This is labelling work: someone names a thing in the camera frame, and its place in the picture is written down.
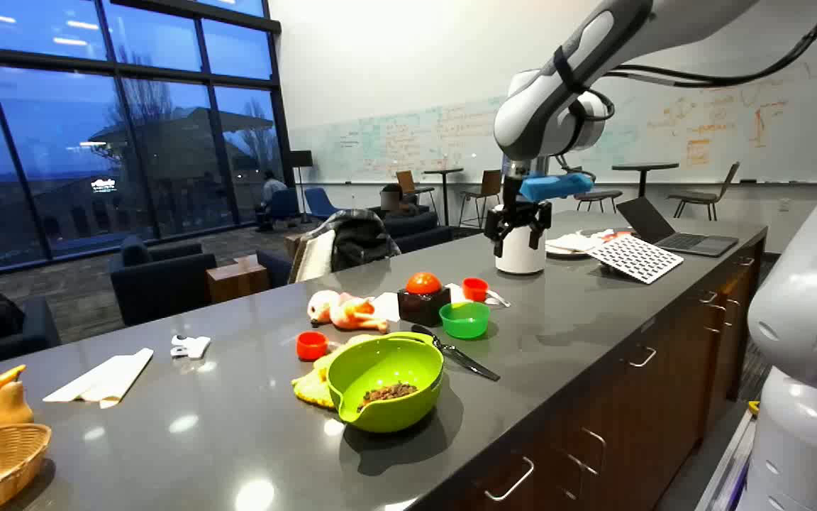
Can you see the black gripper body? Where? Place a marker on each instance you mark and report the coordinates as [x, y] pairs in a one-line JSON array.
[[518, 217]]

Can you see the black spoon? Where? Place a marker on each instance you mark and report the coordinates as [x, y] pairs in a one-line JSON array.
[[469, 360]]

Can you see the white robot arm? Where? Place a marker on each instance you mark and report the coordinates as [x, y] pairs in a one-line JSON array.
[[561, 102]]

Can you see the small bright green bowl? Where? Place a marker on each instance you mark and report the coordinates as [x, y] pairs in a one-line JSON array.
[[467, 323]]

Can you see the lime green mixing bowl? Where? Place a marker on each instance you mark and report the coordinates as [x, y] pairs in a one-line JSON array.
[[410, 359]]

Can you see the white cylinder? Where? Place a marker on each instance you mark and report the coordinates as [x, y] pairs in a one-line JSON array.
[[521, 262]]

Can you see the wooden chair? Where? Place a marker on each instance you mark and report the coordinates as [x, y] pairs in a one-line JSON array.
[[408, 184], [708, 200], [599, 196], [488, 184]]

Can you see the red measuring cup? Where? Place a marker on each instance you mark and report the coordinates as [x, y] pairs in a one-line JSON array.
[[474, 287]]

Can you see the red tomato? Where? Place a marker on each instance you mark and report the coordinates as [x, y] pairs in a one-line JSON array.
[[425, 284]]

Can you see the tall round table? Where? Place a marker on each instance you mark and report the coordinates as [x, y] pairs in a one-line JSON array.
[[644, 169], [444, 172]]

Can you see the dark couch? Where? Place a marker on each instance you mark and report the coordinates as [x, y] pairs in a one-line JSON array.
[[413, 227]]

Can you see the white keyboard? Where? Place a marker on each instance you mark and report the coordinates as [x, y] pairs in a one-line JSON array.
[[636, 260]]

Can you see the white paper napkin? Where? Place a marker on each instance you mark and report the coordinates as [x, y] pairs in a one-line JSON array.
[[386, 304]]

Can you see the black backpack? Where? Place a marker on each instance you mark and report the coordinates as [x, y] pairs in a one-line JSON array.
[[364, 243]]

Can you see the grey laptop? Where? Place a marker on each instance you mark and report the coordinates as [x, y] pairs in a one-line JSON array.
[[688, 243]]

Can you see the white orange plush toy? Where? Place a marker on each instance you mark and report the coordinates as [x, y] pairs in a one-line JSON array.
[[347, 311]]

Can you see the blue chair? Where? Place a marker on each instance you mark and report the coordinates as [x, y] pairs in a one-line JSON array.
[[320, 201]]

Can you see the brown food pieces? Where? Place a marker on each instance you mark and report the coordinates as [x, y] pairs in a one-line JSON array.
[[386, 392]]

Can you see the brown counter cabinet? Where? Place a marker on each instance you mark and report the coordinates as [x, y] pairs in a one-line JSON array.
[[636, 397]]

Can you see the small red cup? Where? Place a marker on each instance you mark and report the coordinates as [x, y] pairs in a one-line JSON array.
[[314, 348]]

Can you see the dark blue armchair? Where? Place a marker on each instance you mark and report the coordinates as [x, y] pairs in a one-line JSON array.
[[276, 268]]

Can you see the yellow cloth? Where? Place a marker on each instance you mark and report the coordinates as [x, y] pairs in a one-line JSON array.
[[314, 386]]

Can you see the wooden side table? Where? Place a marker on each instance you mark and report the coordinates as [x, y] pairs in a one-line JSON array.
[[237, 279]]

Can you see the crumpled white wrapper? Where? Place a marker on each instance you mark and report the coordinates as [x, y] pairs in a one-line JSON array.
[[189, 348]]

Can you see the tan bread piece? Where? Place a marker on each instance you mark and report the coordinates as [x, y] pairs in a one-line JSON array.
[[10, 406]]

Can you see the large glass window wall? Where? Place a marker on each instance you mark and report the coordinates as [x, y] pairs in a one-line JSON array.
[[70, 143]]

